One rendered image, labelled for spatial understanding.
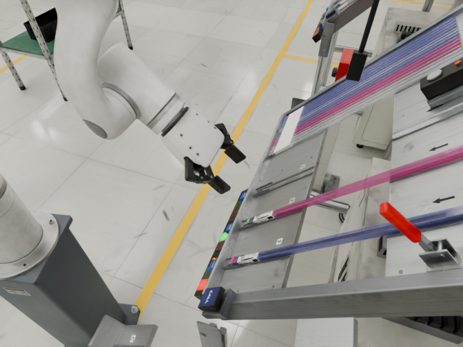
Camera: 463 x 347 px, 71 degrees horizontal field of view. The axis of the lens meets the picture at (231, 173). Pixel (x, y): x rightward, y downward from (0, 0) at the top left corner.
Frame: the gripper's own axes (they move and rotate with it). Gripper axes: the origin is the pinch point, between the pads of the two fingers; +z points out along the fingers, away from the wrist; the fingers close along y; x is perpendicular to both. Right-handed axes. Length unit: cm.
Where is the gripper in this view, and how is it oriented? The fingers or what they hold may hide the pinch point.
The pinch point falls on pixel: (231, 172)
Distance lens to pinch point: 66.2
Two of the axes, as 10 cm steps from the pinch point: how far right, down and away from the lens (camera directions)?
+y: -3.5, 6.8, -6.4
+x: 6.1, -3.5, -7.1
